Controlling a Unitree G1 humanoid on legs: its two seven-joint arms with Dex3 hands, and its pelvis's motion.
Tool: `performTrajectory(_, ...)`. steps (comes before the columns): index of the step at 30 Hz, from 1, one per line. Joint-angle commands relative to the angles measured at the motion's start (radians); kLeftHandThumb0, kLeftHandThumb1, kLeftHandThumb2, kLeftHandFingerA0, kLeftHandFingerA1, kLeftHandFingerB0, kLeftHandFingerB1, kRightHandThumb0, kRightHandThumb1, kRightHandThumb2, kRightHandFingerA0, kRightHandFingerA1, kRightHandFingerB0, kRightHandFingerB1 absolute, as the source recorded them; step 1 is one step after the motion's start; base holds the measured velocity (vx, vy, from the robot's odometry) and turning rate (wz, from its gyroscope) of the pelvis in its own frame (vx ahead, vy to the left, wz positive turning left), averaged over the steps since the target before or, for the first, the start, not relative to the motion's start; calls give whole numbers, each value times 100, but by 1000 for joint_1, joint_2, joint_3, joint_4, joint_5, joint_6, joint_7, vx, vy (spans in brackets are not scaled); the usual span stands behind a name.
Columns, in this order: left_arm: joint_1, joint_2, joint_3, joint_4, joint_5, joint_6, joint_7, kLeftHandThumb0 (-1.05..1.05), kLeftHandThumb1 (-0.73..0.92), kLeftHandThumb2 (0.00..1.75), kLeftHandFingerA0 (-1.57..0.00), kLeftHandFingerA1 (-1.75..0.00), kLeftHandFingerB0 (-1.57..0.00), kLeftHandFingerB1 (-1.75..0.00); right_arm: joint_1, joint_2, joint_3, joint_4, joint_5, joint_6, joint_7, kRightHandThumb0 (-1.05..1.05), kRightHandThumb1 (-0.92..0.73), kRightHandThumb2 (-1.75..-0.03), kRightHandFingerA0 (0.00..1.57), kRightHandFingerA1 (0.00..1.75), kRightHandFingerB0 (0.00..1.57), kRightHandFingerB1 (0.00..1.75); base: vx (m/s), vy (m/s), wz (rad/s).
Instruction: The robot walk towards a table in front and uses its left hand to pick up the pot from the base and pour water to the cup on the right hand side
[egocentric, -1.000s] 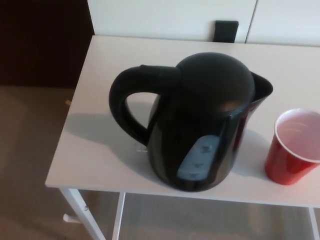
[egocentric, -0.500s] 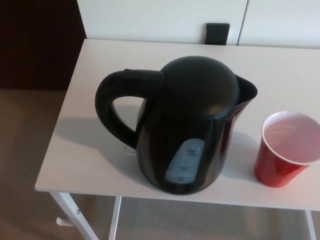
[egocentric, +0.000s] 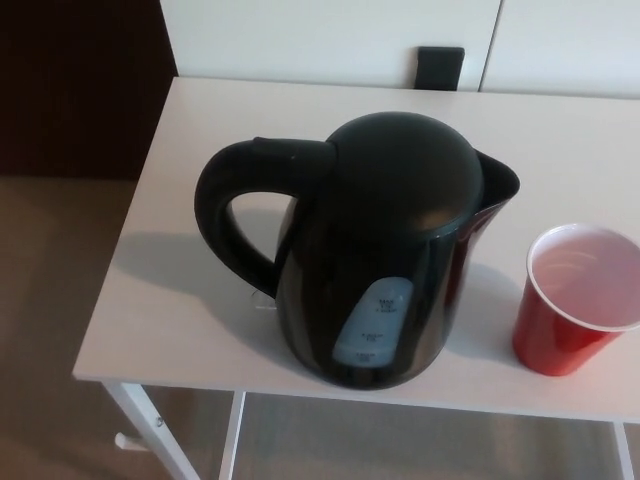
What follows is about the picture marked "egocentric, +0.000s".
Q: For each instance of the black electric kettle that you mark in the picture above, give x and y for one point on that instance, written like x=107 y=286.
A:
x=375 y=200

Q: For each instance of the red plastic cup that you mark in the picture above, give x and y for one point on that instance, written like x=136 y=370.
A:
x=555 y=335

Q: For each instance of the white cabinet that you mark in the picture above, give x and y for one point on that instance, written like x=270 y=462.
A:
x=300 y=35

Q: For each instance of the white table hook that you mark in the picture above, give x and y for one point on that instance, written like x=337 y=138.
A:
x=127 y=441

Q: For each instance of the white metal frame table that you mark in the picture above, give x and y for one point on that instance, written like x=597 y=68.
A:
x=200 y=310

